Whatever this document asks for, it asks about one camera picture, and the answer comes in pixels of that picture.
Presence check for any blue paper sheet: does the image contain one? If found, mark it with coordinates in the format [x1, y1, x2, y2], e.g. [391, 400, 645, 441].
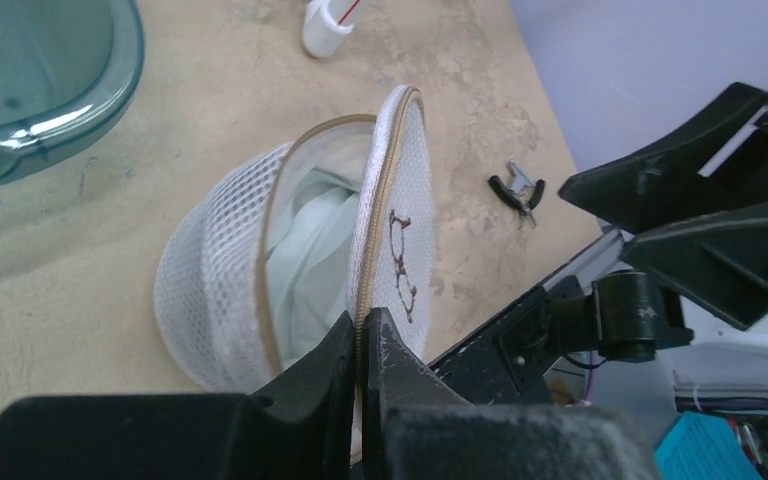
[655, 412, 762, 480]

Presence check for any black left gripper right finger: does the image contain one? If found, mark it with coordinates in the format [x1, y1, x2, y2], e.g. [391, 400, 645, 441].
[362, 308, 661, 479]

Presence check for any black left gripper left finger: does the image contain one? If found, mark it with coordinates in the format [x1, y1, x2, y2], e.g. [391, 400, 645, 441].
[0, 316, 354, 479]

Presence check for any teal transparent plastic tub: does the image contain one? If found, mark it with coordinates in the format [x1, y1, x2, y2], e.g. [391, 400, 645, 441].
[0, 1, 145, 186]

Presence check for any white PVC pipe frame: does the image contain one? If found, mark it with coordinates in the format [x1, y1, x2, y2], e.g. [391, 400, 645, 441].
[301, 0, 366, 59]

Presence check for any pale mint white bra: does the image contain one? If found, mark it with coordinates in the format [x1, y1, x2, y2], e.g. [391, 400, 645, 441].
[265, 169, 359, 368]

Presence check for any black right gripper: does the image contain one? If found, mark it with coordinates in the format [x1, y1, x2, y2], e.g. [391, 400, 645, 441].
[558, 82, 768, 330]

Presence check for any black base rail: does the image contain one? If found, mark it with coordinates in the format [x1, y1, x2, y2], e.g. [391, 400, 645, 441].
[431, 270, 694, 405]

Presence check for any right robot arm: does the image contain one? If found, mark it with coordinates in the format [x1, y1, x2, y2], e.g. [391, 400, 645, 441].
[559, 82, 768, 360]

